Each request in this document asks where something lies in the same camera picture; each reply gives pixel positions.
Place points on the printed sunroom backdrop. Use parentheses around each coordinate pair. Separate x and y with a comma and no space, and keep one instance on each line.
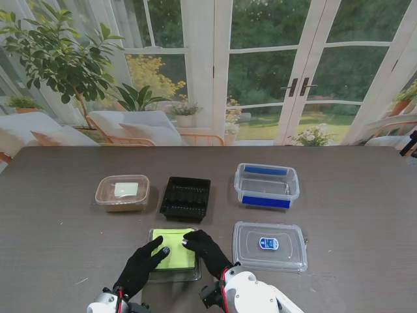
(260,65)

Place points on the clear plastic lid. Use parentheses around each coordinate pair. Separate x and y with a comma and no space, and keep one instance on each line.
(270,257)

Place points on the clear lid with white label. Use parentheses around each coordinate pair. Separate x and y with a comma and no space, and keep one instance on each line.
(123,189)

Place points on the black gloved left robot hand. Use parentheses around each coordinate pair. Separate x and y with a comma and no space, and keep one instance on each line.
(140,264)

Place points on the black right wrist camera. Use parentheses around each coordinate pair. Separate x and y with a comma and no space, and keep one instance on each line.
(210,295)

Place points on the clear lid with green sticker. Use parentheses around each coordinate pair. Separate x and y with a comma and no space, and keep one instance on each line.
(177,254)

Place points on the brown kraft paper container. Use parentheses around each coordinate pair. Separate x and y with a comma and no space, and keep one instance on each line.
(122,203)

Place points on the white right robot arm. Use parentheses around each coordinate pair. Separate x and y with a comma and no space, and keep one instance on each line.
(257,293)

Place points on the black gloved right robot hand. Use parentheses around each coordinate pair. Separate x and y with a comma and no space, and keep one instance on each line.
(208,254)

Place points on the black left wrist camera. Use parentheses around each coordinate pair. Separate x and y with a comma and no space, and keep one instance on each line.
(138,307)

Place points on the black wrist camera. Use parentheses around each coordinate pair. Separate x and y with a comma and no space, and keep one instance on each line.
(138,307)
(210,295)

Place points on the black plastic tray container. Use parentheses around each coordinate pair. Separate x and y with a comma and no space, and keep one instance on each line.
(185,199)

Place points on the black tripod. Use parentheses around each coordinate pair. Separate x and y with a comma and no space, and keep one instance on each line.
(411,143)

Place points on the clear container with blue clips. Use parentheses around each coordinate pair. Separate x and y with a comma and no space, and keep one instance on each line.
(267,186)

